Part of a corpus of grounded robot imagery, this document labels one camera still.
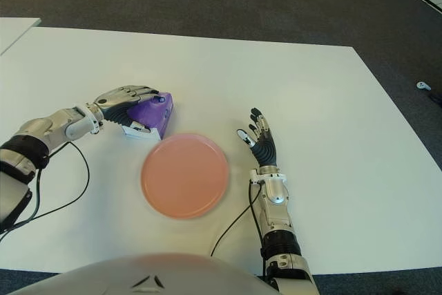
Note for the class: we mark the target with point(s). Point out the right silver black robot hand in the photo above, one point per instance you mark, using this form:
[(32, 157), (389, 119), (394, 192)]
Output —
[(266, 151)]

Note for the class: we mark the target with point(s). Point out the round pink plate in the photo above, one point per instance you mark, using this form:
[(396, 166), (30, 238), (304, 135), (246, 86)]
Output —
[(184, 175)]

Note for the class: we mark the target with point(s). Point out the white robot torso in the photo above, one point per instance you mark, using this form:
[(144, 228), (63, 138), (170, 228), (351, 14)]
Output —
[(138, 274)]

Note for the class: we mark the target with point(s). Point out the purple tissue paper pack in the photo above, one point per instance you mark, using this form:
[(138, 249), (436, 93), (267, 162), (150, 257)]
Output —
[(152, 112)]

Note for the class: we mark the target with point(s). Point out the white VR controller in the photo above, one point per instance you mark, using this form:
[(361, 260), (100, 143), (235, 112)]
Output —
[(421, 85)]

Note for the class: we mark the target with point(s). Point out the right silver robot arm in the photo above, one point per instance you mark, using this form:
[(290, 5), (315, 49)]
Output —
[(276, 212)]

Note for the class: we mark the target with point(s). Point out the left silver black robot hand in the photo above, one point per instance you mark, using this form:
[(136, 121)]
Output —
[(110, 101)]

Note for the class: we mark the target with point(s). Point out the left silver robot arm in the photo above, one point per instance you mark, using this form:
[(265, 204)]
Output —
[(45, 125)]

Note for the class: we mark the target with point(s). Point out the white side table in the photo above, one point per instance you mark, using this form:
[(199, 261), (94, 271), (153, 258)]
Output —
[(14, 30)]

